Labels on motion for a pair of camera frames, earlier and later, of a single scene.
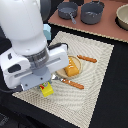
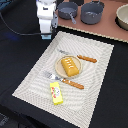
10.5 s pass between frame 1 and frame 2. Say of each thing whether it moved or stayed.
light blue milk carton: stayed
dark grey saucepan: stayed
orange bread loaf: stayed
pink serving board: stayed
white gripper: moved
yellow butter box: moved
